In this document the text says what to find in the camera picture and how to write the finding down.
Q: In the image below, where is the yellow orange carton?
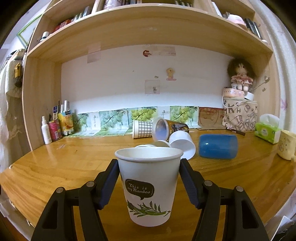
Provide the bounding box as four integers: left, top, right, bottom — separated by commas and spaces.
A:
58, 110, 74, 136

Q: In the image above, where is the cream ceramic mug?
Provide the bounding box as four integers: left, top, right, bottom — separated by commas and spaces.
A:
277, 130, 296, 162

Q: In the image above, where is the white spray bottle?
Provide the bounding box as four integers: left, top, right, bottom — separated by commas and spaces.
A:
41, 116, 52, 145

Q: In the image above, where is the checkered paper cup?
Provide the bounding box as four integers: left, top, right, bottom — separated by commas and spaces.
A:
132, 120, 152, 138

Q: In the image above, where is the blue plastic cup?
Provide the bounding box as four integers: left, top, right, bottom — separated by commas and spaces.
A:
198, 134, 238, 159

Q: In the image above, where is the brown haired rag doll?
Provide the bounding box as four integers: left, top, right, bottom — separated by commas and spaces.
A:
227, 58, 256, 93

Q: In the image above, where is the white lace cloth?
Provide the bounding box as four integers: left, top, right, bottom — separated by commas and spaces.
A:
1, 57, 29, 172

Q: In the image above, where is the green tissue box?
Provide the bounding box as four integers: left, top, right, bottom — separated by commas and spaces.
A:
255, 113, 281, 144

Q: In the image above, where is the dark patterned cup blue inside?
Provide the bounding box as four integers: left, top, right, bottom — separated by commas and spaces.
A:
152, 116, 189, 141

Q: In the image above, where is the white bamboo print paper cup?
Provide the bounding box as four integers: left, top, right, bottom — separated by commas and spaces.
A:
115, 147, 183, 227

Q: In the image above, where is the pink red can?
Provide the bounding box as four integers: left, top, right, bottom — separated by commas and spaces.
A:
48, 120, 62, 142

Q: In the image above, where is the wooden bookshelf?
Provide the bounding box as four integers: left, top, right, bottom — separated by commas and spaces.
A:
22, 1, 280, 150

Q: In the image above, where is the letter print fabric bag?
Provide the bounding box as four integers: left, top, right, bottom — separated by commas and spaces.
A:
222, 97, 258, 132

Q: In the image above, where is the plain white paper cup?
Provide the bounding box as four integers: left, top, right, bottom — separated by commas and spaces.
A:
169, 131, 196, 160

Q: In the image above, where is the black pen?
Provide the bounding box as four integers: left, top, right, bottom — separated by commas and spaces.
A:
226, 128, 246, 136

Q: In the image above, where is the brown sleeve paper cup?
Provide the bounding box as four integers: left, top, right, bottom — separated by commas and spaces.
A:
136, 140, 171, 148

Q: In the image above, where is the pink round box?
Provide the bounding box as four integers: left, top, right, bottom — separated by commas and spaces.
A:
223, 88, 245, 99

